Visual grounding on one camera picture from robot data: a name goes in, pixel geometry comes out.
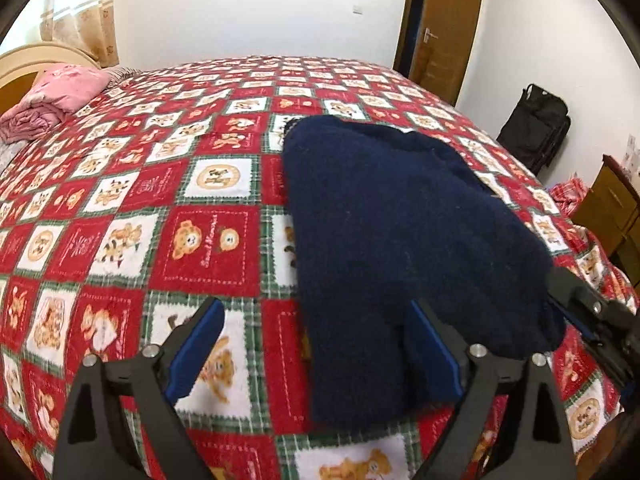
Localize brown wooden cabinet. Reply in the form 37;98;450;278
570;154;640;291

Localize striped pillow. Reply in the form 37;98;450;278
102;65;146;86

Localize red plaid cloth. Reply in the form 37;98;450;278
547;175;591;218

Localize black suitcase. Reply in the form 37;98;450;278
496;83;572;176

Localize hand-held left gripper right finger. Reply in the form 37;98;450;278
404;300;576;480

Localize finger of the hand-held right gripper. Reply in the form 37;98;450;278
547;266;640;346
595;332;640;411

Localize wooden headboard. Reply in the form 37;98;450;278
0;42;101;118

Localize beige curtain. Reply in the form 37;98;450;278
39;0;121;68

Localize navy knitted sweater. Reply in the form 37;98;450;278
281;114;568;433

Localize brown wooden door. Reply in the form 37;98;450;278
392;0;486;107

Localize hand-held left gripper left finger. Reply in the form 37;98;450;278
52;296;226;480

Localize red checked printed bedsheet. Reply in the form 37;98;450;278
0;55;640;480

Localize pink folded quilt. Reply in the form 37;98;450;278
0;62;113;143

